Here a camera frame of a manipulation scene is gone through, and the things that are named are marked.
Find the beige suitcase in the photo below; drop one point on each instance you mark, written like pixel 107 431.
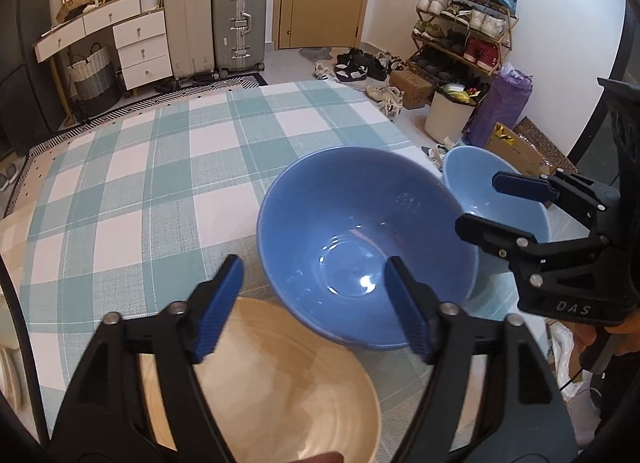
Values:
pixel 190 28

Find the plain brown cardboard box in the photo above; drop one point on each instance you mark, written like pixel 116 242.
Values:
pixel 412 88

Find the purple bag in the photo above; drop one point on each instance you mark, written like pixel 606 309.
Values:
pixel 500 103

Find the scattered loose shoes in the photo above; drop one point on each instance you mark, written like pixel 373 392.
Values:
pixel 355 68

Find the dark grey refrigerator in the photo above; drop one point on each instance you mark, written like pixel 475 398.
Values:
pixel 25 68

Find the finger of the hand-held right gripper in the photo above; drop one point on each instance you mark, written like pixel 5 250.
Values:
pixel 490 233
pixel 520 187

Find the silver suitcase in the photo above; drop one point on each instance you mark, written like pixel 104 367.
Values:
pixel 240 23

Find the large cream plate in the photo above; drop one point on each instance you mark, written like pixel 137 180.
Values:
pixel 290 393

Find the grey white woven basket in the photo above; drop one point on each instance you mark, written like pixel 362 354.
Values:
pixel 92 80

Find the white green sneaker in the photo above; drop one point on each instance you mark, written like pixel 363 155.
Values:
pixel 437 153

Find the dark blue bowl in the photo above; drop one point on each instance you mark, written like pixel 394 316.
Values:
pixel 325 213

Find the person's right hand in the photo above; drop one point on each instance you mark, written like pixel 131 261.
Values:
pixel 582 340

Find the yellow black cardboard box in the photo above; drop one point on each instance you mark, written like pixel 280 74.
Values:
pixel 520 158

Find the grey door mat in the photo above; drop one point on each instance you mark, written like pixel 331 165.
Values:
pixel 320 54

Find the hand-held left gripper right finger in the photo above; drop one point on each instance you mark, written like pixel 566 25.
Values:
pixel 407 313

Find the small open cardboard box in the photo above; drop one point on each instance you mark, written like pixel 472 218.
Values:
pixel 75 8

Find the light blue bowl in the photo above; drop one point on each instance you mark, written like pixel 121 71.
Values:
pixel 470 178

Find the white drawer dresser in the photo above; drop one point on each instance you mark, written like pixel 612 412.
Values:
pixel 142 50

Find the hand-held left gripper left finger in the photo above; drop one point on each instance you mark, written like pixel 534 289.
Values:
pixel 220 308

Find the patterned cardboard box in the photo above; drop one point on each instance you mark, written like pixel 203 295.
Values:
pixel 547 143

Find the shoe rack with shoes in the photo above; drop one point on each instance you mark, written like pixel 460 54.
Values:
pixel 480 50

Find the white waste bin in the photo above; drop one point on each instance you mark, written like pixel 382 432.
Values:
pixel 447 115

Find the white plastic bag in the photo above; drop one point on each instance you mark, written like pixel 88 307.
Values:
pixel 565 368

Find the grey slipper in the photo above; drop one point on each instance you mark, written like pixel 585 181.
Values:
pixel 6 183
pixel 12 170

